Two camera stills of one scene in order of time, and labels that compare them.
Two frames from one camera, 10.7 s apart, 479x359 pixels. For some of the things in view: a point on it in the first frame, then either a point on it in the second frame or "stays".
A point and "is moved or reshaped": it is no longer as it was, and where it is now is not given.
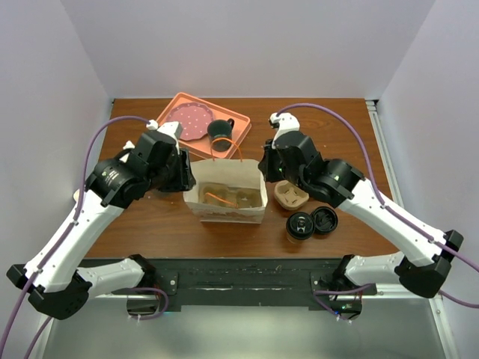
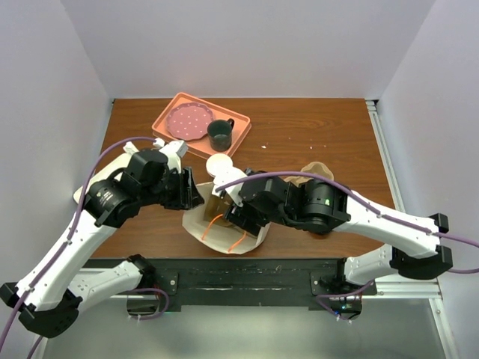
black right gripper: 265,164 to 239,213
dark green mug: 220,134 stays
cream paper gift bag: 227,191 is moved or reshaped
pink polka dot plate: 194,117 stays
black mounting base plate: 250,282 stays
